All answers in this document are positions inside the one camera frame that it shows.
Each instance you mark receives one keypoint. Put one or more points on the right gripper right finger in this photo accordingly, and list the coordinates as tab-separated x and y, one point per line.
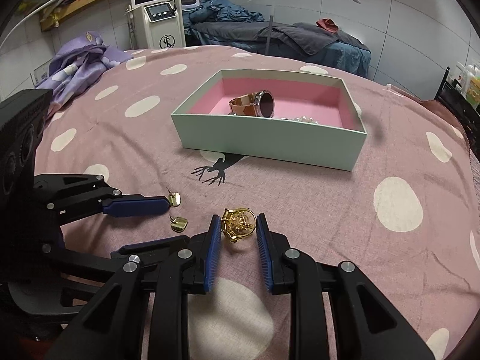
366	324

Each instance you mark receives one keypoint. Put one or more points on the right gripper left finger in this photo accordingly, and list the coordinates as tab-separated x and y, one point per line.
139	301

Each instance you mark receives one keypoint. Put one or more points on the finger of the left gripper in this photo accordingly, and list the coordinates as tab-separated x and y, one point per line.
135	205
147	250

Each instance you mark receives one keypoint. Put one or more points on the gold chain jewelry pile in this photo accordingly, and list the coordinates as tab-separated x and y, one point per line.
237	224

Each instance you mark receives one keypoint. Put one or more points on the brown strap wristwatch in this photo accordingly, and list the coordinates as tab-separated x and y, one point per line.
259	104

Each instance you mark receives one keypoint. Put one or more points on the gold square earring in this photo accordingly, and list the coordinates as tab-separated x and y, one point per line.
174	198

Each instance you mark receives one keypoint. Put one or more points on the gold heart earring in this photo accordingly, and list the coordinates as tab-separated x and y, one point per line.
178	224

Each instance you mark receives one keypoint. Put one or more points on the purple floral blanket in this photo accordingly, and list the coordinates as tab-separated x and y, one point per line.
78	65

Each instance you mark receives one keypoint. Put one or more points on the white beauty machine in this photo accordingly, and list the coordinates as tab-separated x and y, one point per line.
156	24

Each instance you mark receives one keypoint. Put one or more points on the mint box pink interior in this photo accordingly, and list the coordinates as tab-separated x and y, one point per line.
315	121

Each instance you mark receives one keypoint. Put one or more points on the blue massage bed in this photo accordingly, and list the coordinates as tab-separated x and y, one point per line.
337	55

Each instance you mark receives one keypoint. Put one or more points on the crumpled blue sheets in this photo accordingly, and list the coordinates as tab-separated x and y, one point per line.
220	11

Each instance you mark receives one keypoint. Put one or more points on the black trolley rack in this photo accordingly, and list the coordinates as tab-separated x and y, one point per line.
455	102

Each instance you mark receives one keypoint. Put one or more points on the dark grey blanket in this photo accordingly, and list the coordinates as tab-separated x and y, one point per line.
303	38

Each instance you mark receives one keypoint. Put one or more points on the green label bottle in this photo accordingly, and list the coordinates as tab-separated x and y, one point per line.
472	92

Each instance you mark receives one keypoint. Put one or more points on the red cloth on bed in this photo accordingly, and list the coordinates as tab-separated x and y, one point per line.
328	25

